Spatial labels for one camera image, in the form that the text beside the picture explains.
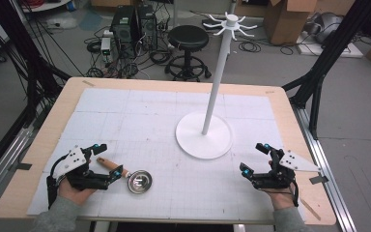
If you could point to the black tape piece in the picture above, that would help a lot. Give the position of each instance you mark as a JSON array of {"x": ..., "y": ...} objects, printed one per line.
[
  {"x": 319, "y": 179},
  {"x": 24, "y": 166}
]

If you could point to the white hook stand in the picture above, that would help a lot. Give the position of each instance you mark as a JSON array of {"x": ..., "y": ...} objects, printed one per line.
[{"x": 217, "y": 80}]

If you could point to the aluminium rail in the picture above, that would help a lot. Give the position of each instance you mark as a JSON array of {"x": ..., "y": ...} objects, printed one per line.
[
  {"x": 3, "y": 161},
  {"x": 328, "y": 167}
]

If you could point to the white round table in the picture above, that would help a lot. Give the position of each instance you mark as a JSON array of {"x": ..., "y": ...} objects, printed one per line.
[{"x": 45, "y": 5}]

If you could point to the large cardboard box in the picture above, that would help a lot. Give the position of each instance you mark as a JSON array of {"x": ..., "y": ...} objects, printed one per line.
[{"x": 285, "y": 22}]

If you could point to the person's right hand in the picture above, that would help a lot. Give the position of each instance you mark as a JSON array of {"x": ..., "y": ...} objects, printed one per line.
[{"x": 281, "y": 198}]

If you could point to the small grey power box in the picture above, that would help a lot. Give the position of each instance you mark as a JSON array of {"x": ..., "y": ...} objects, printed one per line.
[{"x": 105, "y": 46}]

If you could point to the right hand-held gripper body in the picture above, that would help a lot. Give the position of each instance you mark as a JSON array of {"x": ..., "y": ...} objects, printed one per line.
[{"x": 280, "y": 175}]

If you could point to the person's left hand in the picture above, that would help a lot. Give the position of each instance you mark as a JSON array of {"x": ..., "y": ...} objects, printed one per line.
[{"x": 74, "y": 194}]

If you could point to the black metal frame stand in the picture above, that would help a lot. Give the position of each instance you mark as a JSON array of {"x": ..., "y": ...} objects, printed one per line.
[
  {"x": 319, "y": 74},
  {"x": 29, "y": 64}
]

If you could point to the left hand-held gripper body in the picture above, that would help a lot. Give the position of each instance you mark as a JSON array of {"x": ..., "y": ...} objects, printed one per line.
[{"x": 72, "y": 160}]

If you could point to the white flat board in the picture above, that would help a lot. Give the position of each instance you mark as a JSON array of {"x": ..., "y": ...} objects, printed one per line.
[{"x": 335, "y": 51}]

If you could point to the black computer tower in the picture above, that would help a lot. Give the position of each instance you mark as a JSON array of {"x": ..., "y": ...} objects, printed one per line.
[
  {"x": 148, "y": 25},
  {"x": 122, "y": 29}
]

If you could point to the white grid mat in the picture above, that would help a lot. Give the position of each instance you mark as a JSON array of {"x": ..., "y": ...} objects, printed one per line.
[{"x": 141, "y": 129}]

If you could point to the black round stool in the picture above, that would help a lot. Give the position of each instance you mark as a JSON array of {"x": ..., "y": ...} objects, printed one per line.
[{"x": 188, "y": 37}]

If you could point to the tan tape strip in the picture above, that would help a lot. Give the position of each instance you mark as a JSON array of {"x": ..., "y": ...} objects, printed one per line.
[
  {"x": 309, "y": 209},
  {"x": 88, "y": 83}
]

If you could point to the grey rounded appliance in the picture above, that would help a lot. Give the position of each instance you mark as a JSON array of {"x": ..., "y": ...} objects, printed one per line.
[{"x": 327, "y": 25}]

